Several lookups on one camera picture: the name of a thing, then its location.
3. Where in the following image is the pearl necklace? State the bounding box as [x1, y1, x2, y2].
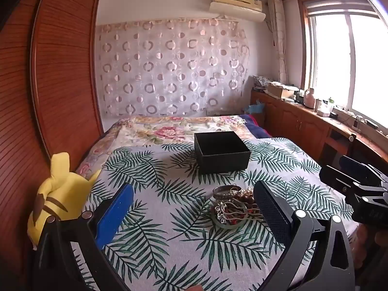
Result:
[235, 186, 257, 202]

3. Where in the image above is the silver hair comb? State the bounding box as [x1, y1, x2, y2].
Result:
[212, 201, 264, 227]

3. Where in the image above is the black jewelry box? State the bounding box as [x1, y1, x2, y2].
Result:
[194, 131, 251, 175]

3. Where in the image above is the person's right hand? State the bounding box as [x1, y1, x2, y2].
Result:
[375, 230, 388, 247]

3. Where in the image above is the wooden side cabinet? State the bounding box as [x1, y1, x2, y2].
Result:
[251, 91, 387, 173]

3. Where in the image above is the yellow pikachu plush toy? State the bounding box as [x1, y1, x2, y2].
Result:
[27, 153, 100, 249]

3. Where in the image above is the silver metal bangle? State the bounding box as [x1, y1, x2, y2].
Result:
[212, 185, 241, 200]

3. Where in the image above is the palm leaf print blanket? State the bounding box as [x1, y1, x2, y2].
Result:
[84, 137, 357, 290]

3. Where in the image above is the pink ceramic bottle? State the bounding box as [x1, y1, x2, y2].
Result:
[303, 87, 316, 110]

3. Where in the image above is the floral quilt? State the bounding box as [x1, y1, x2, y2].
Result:
[76, 115, 255, 179]

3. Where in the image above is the navy blue blanket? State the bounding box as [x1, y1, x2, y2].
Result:
[239, 114, 272, 139]

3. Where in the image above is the blue tissue box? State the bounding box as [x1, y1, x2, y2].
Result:
[243, 101, 265, 114]

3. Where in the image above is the cardboard box on cabinet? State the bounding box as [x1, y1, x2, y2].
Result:
[266, 81, 299, 98]

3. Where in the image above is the circle pattern sheer curtain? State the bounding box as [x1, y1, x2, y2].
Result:
[95, 18, 250, 118]

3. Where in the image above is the beige tied window curtain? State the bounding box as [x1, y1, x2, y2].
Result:
[267, 0, 287, 84]

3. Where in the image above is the window with wooden frame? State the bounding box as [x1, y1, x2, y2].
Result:
[298, 0, 387, 130]

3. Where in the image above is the white wall air conditioner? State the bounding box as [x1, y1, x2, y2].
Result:
[209, 0, 266, 22]

